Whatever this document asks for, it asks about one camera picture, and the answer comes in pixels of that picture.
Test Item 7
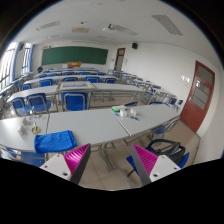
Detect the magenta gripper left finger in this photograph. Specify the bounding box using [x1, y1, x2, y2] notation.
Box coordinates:
[39, 143, 92, 185]

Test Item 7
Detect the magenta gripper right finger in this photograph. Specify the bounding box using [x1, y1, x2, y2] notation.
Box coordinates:
[130, 143, 182, 187]

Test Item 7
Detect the blue folded towel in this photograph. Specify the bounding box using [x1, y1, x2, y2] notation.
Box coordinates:
[34, 130, 77, 154]

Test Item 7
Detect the blue chair right of table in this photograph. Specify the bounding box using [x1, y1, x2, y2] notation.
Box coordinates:
[151, 119, 178, 140]

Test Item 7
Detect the blue chair centre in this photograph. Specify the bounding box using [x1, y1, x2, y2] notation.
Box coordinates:
[61, 92, 88, 111]

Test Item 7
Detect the red-brown near door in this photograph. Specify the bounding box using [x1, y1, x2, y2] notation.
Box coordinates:
[180, 61, 215, 133]

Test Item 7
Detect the red-brown door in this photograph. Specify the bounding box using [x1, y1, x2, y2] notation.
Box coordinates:
[180, 61, 215, 133]
[114, 48, 125, 70]

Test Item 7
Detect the framed board on desk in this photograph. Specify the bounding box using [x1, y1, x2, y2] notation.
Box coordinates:
[57, 81, 95, 92]

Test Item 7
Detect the blue chair far left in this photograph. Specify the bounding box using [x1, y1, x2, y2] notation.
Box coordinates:
[11, 97, 30, 115]

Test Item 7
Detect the orange lectern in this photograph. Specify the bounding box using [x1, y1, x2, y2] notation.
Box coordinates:
[67, 62, 82, 68]

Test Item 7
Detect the green chalkboard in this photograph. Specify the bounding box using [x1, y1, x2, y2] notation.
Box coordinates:
[42, 46, 108, 65]

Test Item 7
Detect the red-brown far door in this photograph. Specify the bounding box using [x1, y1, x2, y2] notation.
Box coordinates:
[114, 48, 125, 70]

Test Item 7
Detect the left window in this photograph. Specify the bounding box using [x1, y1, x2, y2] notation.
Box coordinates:
[0, 42, 18, 91]

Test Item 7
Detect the ceiling projector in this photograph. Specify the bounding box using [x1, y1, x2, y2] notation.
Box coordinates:
[102, 24, 115, 33]

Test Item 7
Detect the wall speaker black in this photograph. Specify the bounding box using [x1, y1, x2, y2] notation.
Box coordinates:
[132, 43, 138, 49]

